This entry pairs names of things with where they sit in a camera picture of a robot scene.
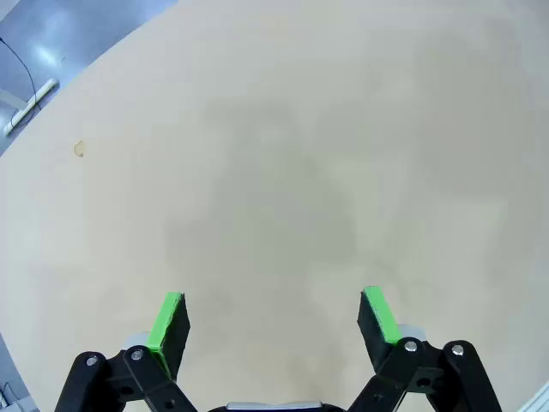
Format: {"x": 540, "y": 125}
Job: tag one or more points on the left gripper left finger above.
{"x": 171, "y": 339}

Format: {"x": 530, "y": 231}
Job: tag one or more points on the aluminium slotted base plate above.
{"x": 542, "y": 403}

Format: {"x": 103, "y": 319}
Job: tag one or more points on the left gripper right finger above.
{"x": 373, "y": 330}

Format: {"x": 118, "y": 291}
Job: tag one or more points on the white power strip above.
{"x": 32, "y": 105}

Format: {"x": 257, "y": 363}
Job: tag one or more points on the small curled tape scrap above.
{"x": 79, "y": 148}

